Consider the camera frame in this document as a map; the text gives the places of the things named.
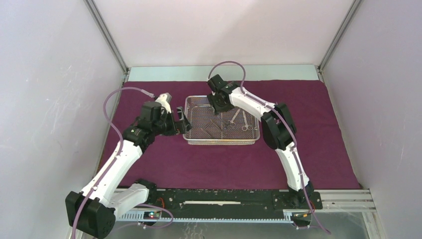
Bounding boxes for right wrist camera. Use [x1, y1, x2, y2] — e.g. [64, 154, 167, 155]
[207, 74, 228, 93]

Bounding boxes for left corner aluminium post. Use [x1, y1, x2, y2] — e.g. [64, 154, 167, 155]
[84, 0, 129, 74]

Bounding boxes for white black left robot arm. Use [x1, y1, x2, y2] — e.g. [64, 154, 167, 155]
[65, 102, 191, 239]

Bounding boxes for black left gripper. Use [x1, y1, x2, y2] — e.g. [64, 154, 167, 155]
[152, 107, 192, 136]

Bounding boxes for steel forceps left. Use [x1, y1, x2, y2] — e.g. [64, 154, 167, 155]
[229, 109, 240, 127]

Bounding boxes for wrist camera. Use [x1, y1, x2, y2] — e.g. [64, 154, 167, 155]
[140, 93, 172, 122]
[207, 74, 228, 93]

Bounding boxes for steel surgical scissors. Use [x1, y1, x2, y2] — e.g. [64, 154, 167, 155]
[220, 113, 231, 130]

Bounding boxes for aluminium frame rail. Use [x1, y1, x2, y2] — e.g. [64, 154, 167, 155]
[76, 188, 377, 213]

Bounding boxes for maroon surgical wrap cloth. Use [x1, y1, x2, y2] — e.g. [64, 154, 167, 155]
[112, 80, 360, 189]

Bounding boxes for grey cable duct strip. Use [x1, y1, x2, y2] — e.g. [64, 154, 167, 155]
[117, 210, 293, 224]

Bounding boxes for steel forceps right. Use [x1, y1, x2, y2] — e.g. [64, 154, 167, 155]
[241, 111, 253, 131]

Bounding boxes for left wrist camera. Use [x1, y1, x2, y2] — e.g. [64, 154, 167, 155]
[140, 93, 172, 122]

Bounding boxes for steel instrument tray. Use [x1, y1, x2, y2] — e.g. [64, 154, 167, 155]
[183, 96, 260, 145]

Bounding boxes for steel tweezers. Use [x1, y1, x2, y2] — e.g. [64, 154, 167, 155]
[200, 120, 220, 139]

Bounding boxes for steel forceps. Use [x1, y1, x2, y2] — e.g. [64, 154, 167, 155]
[229, 109, 240, 127]
[241, 111, 253, 131]

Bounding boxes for right corner aluminium post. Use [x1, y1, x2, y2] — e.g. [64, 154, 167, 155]
[318, 0, 364, 73]

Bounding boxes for corner aluminium post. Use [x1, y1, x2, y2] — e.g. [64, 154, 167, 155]
[318, 0, 364, 73]
[84, 0, 129, 74]

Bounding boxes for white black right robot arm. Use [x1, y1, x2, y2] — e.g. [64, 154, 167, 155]
[207, 82, 314, 208]

